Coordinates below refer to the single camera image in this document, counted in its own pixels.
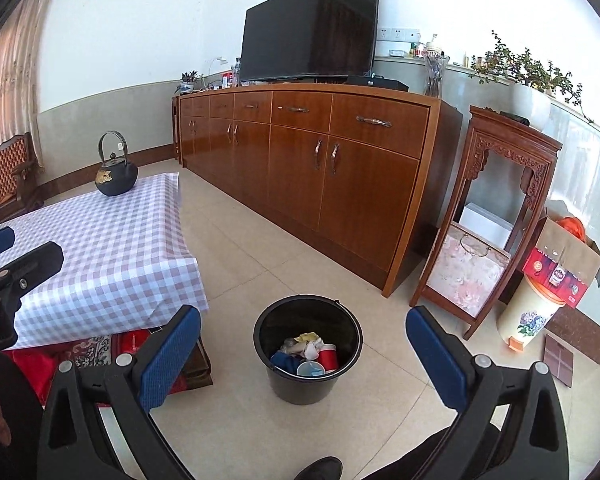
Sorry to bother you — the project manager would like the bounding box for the black flat television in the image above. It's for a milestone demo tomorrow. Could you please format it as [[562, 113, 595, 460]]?
[[240, 0, 382, 82]]

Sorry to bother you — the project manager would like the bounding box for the white plant pot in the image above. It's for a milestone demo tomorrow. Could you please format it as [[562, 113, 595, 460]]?
[[507, 82, 552, 132]]

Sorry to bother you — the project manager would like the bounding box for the pink checked tablecloth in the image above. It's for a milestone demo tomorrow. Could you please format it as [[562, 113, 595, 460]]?
[[0, 172, 210, 351]]

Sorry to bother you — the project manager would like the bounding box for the brown granite slab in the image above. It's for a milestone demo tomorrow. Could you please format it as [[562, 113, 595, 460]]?
[[545, 305, 600, 368]]

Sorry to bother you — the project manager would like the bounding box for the black cast iron teapot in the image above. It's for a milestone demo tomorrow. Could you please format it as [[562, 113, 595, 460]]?
[[95, 131, 140, 197]]

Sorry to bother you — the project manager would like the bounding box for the carved wooden stand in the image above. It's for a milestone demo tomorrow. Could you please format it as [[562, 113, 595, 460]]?
[[410, 105, 563, 341]]

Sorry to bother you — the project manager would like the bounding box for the carved wooden bench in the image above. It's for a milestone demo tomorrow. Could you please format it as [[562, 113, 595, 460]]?
[[0, 132, 46, 223]]

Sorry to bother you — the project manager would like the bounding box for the black plastic bucket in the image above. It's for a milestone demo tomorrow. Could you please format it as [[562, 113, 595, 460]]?
[[253, 295, 364, 406]]

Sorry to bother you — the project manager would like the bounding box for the black set-top box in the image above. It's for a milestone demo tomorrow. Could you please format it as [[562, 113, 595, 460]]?
[[347, 75, 410, 92]]

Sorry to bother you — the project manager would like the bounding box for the red patterned rug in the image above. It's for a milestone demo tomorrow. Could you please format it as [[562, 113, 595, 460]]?
[[2, 332, 191, 411]]

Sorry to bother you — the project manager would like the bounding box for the red packet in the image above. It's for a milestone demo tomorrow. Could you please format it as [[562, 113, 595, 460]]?
[[117, 329, 151, 361]]

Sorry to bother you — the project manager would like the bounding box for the small potted plant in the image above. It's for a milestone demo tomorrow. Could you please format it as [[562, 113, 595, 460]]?
[[175, 70, 204, 96]]

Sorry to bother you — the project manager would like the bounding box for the floral trash can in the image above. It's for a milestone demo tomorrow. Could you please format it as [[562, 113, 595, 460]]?
[[497, 275, 566, 352]]

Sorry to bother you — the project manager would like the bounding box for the clear glass vase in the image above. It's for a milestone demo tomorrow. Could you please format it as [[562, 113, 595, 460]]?
[[423, 53, 451, 98]]

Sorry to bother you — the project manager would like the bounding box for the cardboard box with red print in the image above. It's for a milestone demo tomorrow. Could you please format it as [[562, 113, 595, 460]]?
[[522, 205, 600, 308]]

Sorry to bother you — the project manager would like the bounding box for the orange plastic bag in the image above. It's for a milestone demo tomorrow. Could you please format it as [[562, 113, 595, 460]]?
[[555, 216, 587, 241]]

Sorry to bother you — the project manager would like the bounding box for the white wall outlet strip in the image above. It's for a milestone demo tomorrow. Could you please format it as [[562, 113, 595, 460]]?
[[377, 27, 421, 42]]

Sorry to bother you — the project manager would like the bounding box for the red paper cup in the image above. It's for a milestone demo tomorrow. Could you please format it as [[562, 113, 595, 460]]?
[[316, 344, 338, 373]]

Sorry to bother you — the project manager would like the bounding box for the person's black shoe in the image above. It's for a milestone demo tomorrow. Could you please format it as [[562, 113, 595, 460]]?
[[285, 456, 343, 480]]

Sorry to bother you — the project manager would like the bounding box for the person's black trouser leg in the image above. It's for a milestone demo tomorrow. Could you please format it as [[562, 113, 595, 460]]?
[[360, 422, 501, 480]]

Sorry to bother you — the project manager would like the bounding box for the green trailing plant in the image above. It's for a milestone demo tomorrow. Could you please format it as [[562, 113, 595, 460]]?
[[467, 30, 596, 123]]

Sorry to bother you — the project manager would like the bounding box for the brown wooden sideboard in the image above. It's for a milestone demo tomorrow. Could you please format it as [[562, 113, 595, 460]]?
[[171, 82, 463, 298]]

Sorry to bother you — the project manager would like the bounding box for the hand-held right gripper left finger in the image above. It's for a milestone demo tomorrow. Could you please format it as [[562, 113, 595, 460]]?
[[36, 304, 203, 480]]

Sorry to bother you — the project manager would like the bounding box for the dark blue cloth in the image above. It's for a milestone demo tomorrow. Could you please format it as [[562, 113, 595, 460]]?
[[270, 350, 303, 376]]

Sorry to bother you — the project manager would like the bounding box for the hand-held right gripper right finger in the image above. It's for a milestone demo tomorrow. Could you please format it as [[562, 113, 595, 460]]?
[[405, 305, 570, 480]]

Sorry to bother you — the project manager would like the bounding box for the brown cushion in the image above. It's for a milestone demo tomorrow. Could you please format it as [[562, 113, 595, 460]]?
[[182, 337, 215, 391]]

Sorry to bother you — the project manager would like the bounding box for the white paper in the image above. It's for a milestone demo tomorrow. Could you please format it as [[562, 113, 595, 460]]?
[[280, 337, 326, 361]]

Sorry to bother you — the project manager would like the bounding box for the pink embroidered curtain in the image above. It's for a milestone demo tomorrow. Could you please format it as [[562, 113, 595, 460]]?
[[0, 0, 61, 156]]

